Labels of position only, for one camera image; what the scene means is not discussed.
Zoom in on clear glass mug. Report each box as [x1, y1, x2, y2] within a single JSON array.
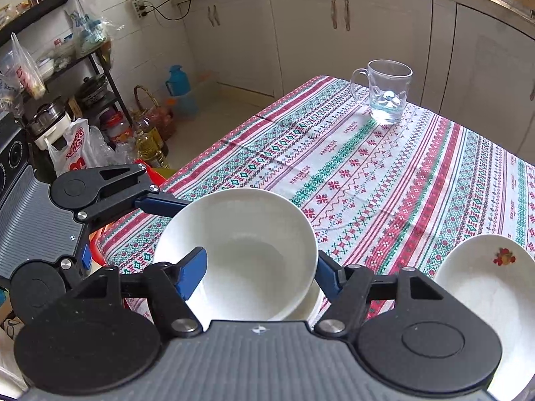
[[350, 59, 414, 125]]

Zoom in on patterned woven tablecloth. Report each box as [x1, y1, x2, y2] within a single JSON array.
[[99, 75, 535, 326]]

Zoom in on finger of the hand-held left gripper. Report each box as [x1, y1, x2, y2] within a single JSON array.
[[59, 244, 93, 291], [75, 163, 191, 223]]

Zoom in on blue plastic water jug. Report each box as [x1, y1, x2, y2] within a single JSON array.
[[165, 64, 200, 118]]

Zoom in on clear bag yellow contents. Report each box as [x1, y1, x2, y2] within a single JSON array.
[[0, 33, 46, 101]]

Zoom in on dark cooking pot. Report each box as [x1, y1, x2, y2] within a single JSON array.
[[77, 74, 113, 108]]

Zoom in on red and white plastic bag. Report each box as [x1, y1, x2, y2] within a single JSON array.
[[45, 118, 93, 177]]

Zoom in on crumpled clear plastic bag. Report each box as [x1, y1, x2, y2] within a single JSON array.
[[90, 125, 138, 163]]

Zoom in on steel pot with lid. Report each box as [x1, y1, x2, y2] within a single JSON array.
[[26, 99, 73, 150]]

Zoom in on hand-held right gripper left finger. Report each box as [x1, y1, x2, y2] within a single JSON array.
[[69, 247, 208, 338]]

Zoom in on red-lidded jar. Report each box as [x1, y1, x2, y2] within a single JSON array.
[[100, 108, 132, 147]]

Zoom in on black metal shelf rack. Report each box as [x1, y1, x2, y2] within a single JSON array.
[[0, 0, 126, 168]]

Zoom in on deep white fruit-print plate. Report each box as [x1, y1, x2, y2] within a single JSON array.
[[432, 234, 535, 401]]

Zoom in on clear bag blue print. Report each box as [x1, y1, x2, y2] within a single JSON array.
[[70, 0, 111, 57]]

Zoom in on wicker basket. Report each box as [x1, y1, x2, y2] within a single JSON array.
[[133, 85, 176, 140]]

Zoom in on black countertop oven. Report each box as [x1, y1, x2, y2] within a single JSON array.
[[0, 111, 33, 218]]

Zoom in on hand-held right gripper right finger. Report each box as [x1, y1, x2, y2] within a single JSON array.
[[313, 251, 450, 338]]

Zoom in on cooking oil bottle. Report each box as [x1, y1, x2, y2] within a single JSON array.
[[134, 117, 170, 170]]

